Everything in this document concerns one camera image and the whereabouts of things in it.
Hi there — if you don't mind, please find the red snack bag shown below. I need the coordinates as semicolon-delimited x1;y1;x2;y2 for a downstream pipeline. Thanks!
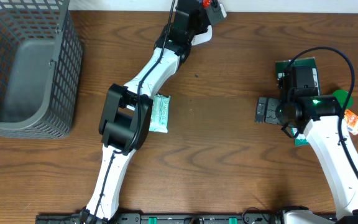
202;0;212;8

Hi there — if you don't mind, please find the green white 3M package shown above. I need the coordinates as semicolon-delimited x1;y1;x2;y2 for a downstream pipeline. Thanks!
274;57;321;147

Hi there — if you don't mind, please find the green lid jar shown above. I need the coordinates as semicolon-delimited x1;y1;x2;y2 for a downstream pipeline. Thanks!
333;90;353;109

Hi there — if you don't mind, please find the orange Kleenex tissue pack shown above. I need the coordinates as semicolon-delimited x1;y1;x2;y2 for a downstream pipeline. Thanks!
344;109;358;135

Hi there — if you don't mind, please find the white small packet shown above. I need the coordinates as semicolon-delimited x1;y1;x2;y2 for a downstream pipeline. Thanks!
149;94;170;133

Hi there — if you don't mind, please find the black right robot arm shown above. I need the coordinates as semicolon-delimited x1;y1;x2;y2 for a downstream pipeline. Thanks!
255;65;358;223

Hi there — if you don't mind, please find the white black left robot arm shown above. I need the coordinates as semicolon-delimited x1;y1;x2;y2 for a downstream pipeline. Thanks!
79;0;227;223

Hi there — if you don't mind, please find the white barcode scanner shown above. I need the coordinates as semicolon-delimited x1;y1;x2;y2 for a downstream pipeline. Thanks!
191;25;213;46

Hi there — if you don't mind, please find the grey mesh basket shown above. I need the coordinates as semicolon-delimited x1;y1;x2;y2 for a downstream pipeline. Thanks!
0;0;84;139

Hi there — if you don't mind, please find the black mounting rail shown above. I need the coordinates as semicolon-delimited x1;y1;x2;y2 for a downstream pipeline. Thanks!
35;206;352;224

